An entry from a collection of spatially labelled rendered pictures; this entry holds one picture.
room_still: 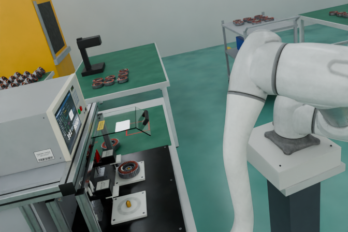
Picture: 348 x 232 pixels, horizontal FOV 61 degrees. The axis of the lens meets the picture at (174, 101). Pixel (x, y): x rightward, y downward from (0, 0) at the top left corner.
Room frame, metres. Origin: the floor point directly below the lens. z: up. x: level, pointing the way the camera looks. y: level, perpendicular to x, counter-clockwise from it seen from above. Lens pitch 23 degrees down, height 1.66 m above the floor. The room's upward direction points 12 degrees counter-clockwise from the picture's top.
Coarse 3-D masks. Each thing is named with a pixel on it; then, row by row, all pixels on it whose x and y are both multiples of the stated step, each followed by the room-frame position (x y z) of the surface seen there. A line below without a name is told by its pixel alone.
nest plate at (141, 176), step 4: (140, 164) 1.31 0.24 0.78; (140, 168) 1.27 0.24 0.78; (116, 172) 1.28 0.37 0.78; (140, 172) 1.24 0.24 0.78; (144, 172) 1.25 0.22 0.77; (116, 176) 1.25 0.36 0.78; (136, 176) 1.21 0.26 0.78; (140, 176) 1.21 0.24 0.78; (144, 176) 1.21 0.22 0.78; (116, 180) 1.22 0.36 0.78; (120, 180) 1.21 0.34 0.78; (124, 180) 1.20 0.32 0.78; (128, 180) 1.19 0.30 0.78; (132, 180) 1.19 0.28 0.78; (136, 180) 1.19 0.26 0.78; (140, 180) 1.19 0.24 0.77; (116, 184) 1.18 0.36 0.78; (120, 184) 1.18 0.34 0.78; (124, 184) 1.18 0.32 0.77
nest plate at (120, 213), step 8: (144, 192) 1.08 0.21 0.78; (120, 200) 1.06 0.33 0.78; (136, 200) 1.04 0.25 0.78; (144, 200) 1.03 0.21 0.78; (112, 208) 1.02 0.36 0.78; (120, 208) 1.01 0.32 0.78; (128, 208) 1.00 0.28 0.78; (136, 208) 0.99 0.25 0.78; (144, 208) 0.98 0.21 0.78; (112, 216) 0.97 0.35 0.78; (120, 216) 0.96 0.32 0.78; (128, 216) 0.95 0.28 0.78; (136, 216) 0.94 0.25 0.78; (144, 216) 0.94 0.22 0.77; (112, 224) 0.94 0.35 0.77
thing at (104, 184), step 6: (108, 180) 1.03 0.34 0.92; (96, 186) 1.01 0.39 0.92; (102, 186) 1.00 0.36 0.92; (108, 186) 0.99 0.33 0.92; (114, 186) 1.04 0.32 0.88; (96, 192) 0.98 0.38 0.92; (102, 192) 0.98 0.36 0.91; (108, 192) 0.98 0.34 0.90; (114, 192) 1.00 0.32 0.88; (90, 198) 0.98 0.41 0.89; (96, 198) 0.98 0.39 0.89
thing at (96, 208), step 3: (96, 201) 1.04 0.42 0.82; (99, 201) 1.03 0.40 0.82; (96, 204) 1.02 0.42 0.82; (99, 204) 1.02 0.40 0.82; (93, 207) 1.00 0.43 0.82; (96, 207) 1.00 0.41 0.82; (99, 207) 1.01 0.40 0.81; (102, 207) 1.04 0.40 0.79; (96, 210) 0.98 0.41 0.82; (99, 210) 0.99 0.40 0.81; (102, 210) 1.02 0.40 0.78; (96, 213) 0.97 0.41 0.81; (99, 213) 0.98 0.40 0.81; (102, 213) 1.01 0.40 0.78; (99, 216) 0.97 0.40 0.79; (102, 216) 1.00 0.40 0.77; (99, 219) 0.97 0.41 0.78
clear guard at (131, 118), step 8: (112, 112) 1.40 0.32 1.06; (120, 112) 1.38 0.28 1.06; (128, 112) 1.36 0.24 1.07; (136, 112) 1.35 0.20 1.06; (96, 120) 1.35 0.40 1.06; (112, 120) 1.31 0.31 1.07; (120, 120) 1.29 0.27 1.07; (128, 120) 1.27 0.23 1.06; (136, 120) 1.26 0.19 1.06; (96, 128) 1.25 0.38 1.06; (104, 128) 1.24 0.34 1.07; (112, 128) 1.22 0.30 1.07; (120, 128) 1.20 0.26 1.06; (128, 128) 1.19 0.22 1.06; (136, 128) 1.18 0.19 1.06; (144, 128) 1.22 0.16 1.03; (96, 136) 1.18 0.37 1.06
